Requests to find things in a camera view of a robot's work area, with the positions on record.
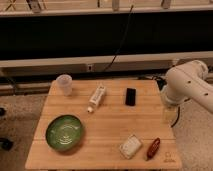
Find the red brown pocket tool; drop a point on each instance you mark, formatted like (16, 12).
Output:
(153, 148)

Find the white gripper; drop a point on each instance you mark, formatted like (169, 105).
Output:
(169, 114)

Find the white sponge block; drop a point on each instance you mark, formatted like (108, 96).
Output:
(130, 146)

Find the black wheel on floor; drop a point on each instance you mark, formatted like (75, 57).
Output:
(6, 144)

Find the clear plastic cup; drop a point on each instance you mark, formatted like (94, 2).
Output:
(64, 82)

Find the green bowl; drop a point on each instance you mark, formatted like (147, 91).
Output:
(64, 132)

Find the black eraser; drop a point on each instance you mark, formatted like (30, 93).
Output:
(130, 97)

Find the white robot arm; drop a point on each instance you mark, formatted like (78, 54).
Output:
(186, 81)

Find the white tube bottle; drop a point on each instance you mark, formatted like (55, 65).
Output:
(96, 98)

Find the white wall outlet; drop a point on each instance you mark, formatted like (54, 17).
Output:
(90, 68)

